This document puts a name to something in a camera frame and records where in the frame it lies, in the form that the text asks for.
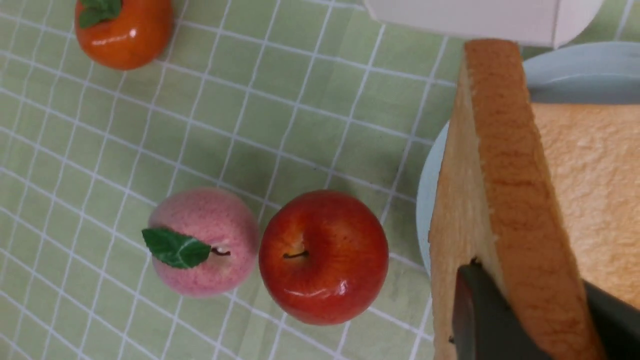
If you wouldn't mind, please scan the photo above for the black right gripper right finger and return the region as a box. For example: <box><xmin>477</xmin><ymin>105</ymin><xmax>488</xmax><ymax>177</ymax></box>
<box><xmin>583</xmin><ymin>281</ymin><xmax>640</xmax><ymax>360</ymax></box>

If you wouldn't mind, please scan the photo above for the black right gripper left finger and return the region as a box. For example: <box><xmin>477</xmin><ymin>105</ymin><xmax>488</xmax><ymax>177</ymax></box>
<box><xmin>451</xmin><ymin>263</ymin><xmax>551</xmax><ymax>360</ymax></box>

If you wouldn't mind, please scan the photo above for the toasted bread slice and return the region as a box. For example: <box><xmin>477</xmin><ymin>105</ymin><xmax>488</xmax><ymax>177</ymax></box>
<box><xmin>428</xmin><ymin>39</ymin><xmax>606</xmax><ymax>360</ymax></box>
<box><xmin>532</xmin><ymin>103</ymin><xmax>640</xmax><ymax>308</ymax></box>

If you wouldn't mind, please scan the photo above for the red apple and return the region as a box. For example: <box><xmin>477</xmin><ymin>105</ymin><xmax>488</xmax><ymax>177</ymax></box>
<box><xmin>258</xmin><ymin>189</ymin><xmax>389</xmax><ymax>326</ymax></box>

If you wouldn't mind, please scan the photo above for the light blue round plate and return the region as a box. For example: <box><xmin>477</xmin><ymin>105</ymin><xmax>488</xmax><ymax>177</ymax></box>
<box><xmin>415</xmin><ymin>41</ymin><xmax>640</xmax><ymax>275</ymax></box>

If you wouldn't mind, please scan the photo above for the pink peach with leaf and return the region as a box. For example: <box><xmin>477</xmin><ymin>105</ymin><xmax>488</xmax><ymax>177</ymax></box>
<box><xmin>141</xmin><ymin>187</ymin><xmax>260</xmax><ymax>298</ymax></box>

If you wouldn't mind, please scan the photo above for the white two-slot toaster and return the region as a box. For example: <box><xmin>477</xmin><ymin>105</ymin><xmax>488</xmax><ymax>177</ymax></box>
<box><xmin>363</xmin><ymin>0</ymin><xmax>603</xmax><ymax>48</ymax></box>

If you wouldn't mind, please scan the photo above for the orange persimmon with leaf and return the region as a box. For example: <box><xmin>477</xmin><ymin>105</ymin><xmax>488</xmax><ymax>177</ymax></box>
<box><xmin>74</xmin><ymin>0</ymin><xmax>174</xmax><ymax>71</ymax></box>

